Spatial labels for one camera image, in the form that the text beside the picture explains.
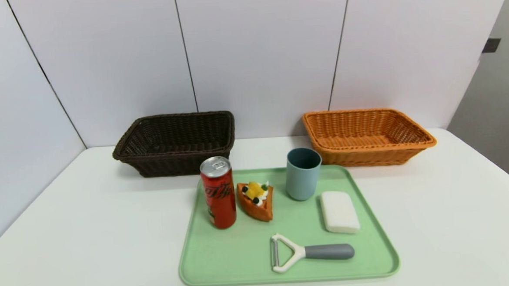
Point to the blue-grey plastic cup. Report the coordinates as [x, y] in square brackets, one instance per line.
[302, 182]

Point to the toy waffle slice with fruit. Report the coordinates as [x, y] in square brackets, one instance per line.
[258, 206]

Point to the dark brown wicker basket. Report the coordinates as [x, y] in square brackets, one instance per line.
[175, 162]

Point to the white soap bar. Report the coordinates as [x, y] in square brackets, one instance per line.
[339, 212]

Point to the dark wall bracket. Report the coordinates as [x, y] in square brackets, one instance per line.
[491, 45]

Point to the orange wicker basket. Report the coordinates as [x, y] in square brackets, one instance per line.
[368, 154]

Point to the light green plastic tray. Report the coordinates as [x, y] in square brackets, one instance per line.
[234, 253]

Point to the red soda can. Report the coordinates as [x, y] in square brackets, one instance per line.
[219, 197]

